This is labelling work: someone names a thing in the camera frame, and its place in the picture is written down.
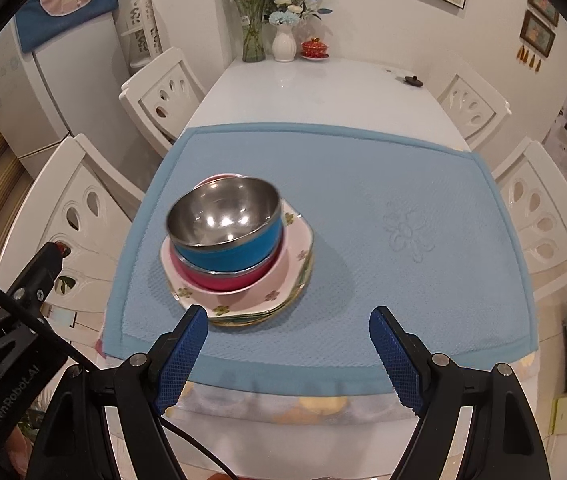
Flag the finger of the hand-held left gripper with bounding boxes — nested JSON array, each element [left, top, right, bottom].
[[6, 240, 71, 318]]

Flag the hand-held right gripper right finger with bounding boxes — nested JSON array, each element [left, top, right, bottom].
[[368, 306, 551, 480]]

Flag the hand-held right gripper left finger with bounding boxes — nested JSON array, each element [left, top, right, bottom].
[[26, 304, 209, 480]]

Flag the blue steel bowl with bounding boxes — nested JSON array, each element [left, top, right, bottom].
[[166, 176, 284, 273]]

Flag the pink cartoon bowl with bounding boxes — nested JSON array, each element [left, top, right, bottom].
[[160, 174, 293, 298]]

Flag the white dining chair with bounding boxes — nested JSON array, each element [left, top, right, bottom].
[[118, 47, 209, 148], [0, 132, 146, 346], [491, 139, 567, 306], [436, 74, 513, 153]]

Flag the white refrigerator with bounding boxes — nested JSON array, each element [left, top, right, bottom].
[[0, 10, 136, 161]]

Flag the light blue table mat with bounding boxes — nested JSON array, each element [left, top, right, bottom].
[[100, 124, 539, 403]]

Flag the blue fridge cover cloth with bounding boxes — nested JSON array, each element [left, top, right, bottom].
[[16, 0, 119, 53]]

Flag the white carved shelf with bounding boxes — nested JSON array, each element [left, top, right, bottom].
[[122, 0, 163, 68]]

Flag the glass vase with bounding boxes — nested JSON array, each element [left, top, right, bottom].
[[236, 0, 266, 63]]

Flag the red lidded teacup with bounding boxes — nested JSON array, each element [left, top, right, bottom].
[[300, 36, 331, 61]]

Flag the white ceramic vase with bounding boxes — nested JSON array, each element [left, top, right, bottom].
[[272, 24, 297, 62]]

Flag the hanging tassel ornaments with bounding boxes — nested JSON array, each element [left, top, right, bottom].
[[516, 45, 543, 72]]

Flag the small framed picture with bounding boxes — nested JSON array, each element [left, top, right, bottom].
[[519, 10, 557, 56], [527, 0, 560, 27]]

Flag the black cable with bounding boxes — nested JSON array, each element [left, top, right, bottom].
[[0, 267, 229, 480]]

